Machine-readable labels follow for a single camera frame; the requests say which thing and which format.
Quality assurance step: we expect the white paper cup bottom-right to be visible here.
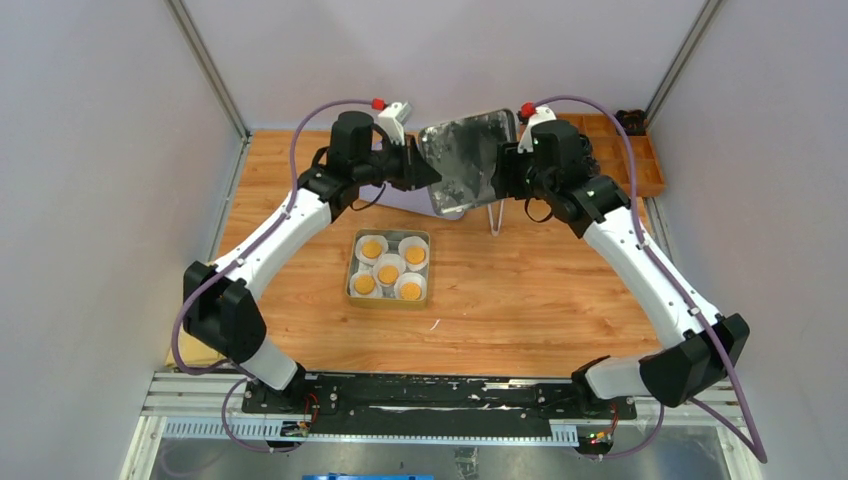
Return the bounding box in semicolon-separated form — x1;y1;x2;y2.
394;272;427;302

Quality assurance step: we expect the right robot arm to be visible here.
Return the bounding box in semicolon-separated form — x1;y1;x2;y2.
492;119;750;418

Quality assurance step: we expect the round yellow cookie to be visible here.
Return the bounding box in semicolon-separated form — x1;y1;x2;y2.
361;240;383;260
377;265;400;286
399;282;423;301
353;275;376;296
404;245;427;265

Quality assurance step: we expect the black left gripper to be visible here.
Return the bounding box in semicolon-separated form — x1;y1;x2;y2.
354;133;441;193

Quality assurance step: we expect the rolled dark tie corner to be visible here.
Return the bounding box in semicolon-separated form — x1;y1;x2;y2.
615;109;647;137

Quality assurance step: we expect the wooden compartment tray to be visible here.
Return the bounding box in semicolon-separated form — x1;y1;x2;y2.
557;113;666;198

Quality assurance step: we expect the silver tin lid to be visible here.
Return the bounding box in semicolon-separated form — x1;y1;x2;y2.
419;109;517;217

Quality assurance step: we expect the lavender plastic tray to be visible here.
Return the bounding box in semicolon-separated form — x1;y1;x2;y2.
359;185;464;221

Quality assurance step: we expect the aluminium frame rail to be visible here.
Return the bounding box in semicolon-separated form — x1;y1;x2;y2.
164;0;251;143

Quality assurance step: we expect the white paper cup top-right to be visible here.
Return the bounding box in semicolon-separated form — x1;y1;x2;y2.
398;236;430;272

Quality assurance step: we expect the white paper cup bottom-left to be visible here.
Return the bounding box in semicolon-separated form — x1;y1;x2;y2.
348;270;383;299

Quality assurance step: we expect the metal tongs grey handle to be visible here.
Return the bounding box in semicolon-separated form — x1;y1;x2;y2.
487;200;505;237

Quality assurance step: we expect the gold cookie tin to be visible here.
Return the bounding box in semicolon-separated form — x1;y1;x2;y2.
345;229;431;310

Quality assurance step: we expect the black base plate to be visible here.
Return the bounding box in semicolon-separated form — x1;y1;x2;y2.
241;372;637;439

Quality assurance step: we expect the white paper cup top-left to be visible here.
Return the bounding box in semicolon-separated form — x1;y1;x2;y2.
354;234;389;265

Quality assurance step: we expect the white paper cup centre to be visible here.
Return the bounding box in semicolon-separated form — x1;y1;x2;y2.
372;253;406;287

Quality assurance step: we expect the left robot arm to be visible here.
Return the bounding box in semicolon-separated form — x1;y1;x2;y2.
172;102;441;413

